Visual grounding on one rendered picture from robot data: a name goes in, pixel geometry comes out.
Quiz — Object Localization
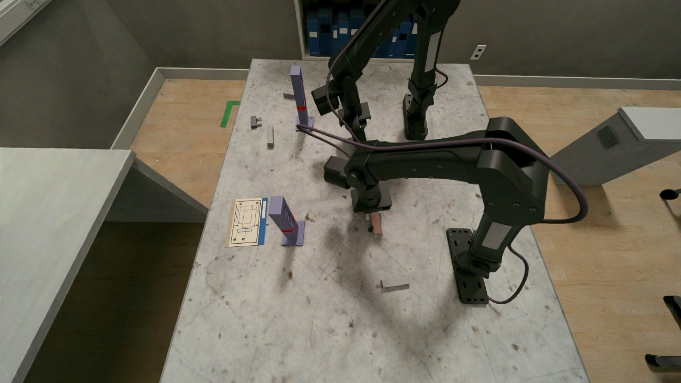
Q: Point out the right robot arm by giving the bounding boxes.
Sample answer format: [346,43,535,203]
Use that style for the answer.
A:
[328,0,461,136]

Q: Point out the long pink bar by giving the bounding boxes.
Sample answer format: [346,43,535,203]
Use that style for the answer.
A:
[368,212,383,236]

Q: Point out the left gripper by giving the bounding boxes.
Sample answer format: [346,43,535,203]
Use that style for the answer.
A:
[351,183,392,216]

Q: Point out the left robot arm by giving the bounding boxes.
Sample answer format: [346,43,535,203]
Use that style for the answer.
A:
[323,116,551,304]

